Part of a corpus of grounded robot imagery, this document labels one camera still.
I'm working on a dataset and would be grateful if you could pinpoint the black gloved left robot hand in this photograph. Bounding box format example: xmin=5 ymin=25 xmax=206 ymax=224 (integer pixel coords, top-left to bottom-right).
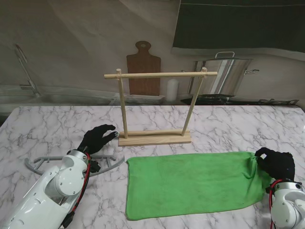
xmin=80 ymin=124 xmax=119 ymax=155

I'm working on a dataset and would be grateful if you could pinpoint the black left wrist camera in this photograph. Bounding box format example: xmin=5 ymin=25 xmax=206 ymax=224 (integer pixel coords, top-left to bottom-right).
xmin=89 ymin=160 xmax=101 ymax=173

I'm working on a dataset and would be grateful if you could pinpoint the wooden hanging rack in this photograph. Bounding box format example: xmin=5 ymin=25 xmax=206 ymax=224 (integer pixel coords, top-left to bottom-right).
xmin=104 ymin=67 xmax=218 ymax=147

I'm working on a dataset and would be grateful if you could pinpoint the green microfibre towel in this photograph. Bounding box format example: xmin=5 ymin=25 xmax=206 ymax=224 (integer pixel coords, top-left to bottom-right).
xmin=125 ymin=150 xmax=272 ymax=221

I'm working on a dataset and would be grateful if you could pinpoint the red cable on left arm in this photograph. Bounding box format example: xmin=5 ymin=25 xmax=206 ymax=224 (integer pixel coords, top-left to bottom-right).
xmin=63 ymin=152 xmax=92 ymax=227

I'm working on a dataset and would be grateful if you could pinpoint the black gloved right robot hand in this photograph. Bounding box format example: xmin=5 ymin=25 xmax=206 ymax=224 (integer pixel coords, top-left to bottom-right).
xmin=254 ymin=147 xmax=295 ymax=183

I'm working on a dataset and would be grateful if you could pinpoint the red cable on arm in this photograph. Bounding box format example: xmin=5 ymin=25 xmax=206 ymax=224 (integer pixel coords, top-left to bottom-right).
xmin=63 ymin=152 xmax=92 ymax=227
xmin=268 ymin=179 xmax=282 ymax=229

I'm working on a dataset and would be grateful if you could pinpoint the red cable on right arm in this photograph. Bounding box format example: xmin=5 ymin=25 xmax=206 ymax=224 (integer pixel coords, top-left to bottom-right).
xmin=268 ymin=179 xmax=282 ymax=229

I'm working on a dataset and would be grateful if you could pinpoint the grey plastic clothes hanger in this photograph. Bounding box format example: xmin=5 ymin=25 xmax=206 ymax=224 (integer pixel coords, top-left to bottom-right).
xmin=25 ymin=154 xmax=126 ymax=178

